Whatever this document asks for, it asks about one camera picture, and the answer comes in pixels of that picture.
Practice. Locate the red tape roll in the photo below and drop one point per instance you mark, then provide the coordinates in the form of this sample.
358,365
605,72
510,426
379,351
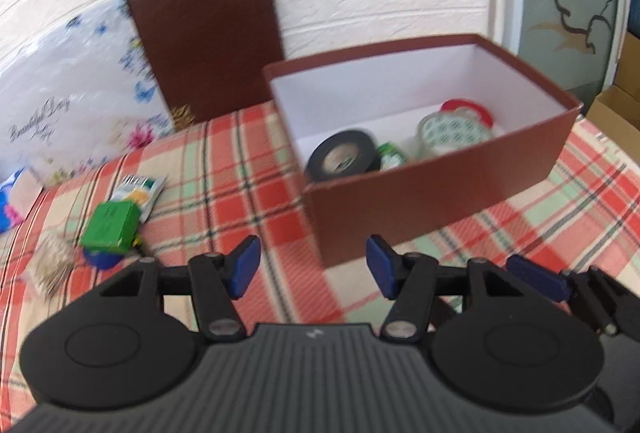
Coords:
467,105

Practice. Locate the black tape roll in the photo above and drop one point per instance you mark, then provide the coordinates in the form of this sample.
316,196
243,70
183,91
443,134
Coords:
342,154

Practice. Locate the green small packet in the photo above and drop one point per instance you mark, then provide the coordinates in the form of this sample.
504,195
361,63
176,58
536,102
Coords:
391,157

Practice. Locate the floral plastic-wrapped mattress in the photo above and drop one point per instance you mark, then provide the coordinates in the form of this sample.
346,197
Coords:
75,98

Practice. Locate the brown wooden headboard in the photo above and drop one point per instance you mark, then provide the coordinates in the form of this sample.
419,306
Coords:
205,43

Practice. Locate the tan cardboard carton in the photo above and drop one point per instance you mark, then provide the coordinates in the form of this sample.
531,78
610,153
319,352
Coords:
612,105

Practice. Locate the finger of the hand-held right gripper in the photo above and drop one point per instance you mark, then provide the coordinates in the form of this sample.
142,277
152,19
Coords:
537,277

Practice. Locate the blue floral tissue pack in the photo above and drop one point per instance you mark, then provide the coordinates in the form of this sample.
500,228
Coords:
12,205

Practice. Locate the green and yellow snack packet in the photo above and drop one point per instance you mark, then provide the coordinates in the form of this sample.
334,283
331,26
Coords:
137,193

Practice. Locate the green small box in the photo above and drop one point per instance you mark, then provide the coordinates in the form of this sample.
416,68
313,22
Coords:
110,228

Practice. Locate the blue round object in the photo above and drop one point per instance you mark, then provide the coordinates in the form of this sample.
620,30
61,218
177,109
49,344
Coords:
102,259

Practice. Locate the clear bag of metal clips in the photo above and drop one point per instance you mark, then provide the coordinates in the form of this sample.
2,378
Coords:
50,263

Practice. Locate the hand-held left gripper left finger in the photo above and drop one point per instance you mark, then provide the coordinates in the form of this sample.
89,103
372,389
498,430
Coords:
245,269

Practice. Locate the brown cardboard box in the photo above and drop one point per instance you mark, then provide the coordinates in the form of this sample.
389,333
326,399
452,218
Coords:
440,193

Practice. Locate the plaid blanket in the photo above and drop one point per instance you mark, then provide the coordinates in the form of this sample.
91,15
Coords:
240,193

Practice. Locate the clear green-patterned tape roll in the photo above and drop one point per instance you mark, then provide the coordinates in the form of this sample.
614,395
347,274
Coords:
452,133

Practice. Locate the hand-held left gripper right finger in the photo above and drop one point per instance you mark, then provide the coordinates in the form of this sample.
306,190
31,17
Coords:
380,267

